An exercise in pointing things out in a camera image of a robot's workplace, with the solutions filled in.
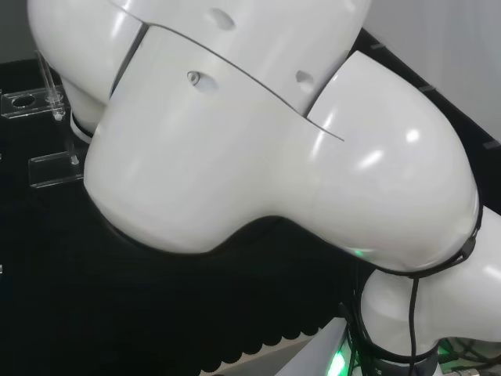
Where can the small clear glass funnel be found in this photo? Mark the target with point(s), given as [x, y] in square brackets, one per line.
[55, 102]

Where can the clear funnel stand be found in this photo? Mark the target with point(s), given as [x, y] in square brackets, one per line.
[23, 102]

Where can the pale board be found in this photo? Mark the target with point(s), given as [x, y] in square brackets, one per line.
[274, 352]

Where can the black bench cloth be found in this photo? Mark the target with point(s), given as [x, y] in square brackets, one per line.
[94, 282]

